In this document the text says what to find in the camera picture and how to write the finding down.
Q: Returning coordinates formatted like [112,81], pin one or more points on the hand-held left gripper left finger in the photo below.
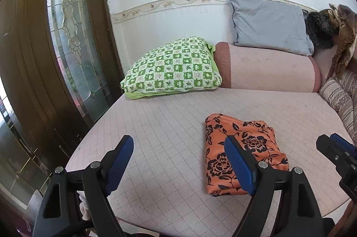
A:
[120,167]

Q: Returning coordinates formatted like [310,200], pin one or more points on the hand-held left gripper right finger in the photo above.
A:
[241,167]

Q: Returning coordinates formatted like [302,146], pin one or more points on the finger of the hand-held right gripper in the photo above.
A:
[344,143]
[330,149]

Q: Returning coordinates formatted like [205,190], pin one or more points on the orange floral blouse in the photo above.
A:
[251,131]

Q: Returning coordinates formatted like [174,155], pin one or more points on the striped floral cushion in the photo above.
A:
[340,97]

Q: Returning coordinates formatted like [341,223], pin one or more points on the white cloth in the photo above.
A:
[84,207]

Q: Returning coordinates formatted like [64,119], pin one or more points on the pink bolster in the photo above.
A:
[265,69]

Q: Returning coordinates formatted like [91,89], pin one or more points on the glass door panel with brass strips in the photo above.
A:
[16,158]

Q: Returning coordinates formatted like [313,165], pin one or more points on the brown patterned scarf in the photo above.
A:
[344,30]

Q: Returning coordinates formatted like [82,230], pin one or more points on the green checkered pillow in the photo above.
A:
[173,66]

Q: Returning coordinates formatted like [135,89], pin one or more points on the dark furry cushion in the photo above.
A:
[319,30]

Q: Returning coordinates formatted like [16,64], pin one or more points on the wooden door with leaded glass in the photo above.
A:
[28,64]

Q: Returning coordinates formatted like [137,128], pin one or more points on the grey pillow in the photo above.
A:
[267,24]

